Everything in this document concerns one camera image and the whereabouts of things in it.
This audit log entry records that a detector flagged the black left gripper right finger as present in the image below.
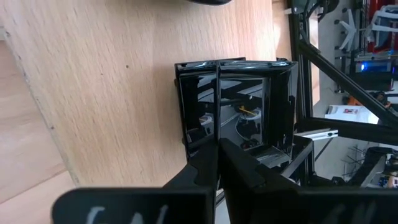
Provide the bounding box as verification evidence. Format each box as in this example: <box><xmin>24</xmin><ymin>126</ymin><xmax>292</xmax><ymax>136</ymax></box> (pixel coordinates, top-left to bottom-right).
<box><xmin>219</xmin><ymin>138</ymin><xmax>398</xmax><ymax>224</ymax></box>

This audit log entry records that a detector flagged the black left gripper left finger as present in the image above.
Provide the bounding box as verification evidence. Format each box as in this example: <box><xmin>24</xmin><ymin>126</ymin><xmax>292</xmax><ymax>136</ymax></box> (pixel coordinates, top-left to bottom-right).
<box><xmin>51</xmin><ymin>138</ymin><xmax>220</xmax><ymax>224</ymax></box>

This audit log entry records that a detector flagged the black leaf-shaped plate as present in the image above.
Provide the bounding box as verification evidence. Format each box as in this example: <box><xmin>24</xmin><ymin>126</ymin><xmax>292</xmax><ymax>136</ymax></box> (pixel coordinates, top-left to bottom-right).
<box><xmin>185</xmin><ymin>0</ymin><xmax>234</xmax><ymax>6</ymax></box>

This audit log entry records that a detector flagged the silver aluminium bar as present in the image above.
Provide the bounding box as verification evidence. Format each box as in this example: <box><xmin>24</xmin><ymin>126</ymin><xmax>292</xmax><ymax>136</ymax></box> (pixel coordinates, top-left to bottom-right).
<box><xmin>294</xmin><ymin>129</ymin><xmax>339</xmax><ymax>141</ymax></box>

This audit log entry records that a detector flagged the white office chair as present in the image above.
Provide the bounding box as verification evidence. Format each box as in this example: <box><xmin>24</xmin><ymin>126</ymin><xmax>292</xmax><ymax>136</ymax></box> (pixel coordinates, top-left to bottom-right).
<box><xmin>334</xmin><ymin>0</ymin><xmax>398</xmax><ymax>54</ymax></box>

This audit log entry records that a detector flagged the black aluminium table frame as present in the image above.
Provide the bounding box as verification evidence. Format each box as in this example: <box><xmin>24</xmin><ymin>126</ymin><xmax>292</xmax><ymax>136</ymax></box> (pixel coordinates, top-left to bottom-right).
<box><xmin>287</xmin><ymin>0</ymin><xmax>398</xmax><ymax>147</ymax></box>

